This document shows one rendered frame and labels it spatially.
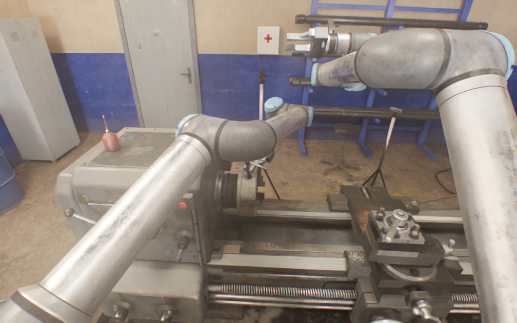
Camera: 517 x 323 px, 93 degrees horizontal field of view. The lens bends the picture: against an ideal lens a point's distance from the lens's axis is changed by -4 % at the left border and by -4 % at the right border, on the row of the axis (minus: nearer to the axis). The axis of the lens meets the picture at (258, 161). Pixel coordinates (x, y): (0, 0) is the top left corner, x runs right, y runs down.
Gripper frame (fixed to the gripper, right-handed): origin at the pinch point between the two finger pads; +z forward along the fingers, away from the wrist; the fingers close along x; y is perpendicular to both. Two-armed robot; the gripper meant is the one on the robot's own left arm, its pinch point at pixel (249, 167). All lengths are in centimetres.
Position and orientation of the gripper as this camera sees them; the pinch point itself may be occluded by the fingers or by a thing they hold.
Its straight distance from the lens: 120.0
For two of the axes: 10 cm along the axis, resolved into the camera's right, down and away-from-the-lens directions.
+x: 8.8, 3.6, -3.1
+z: -4.7, 7.0, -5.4
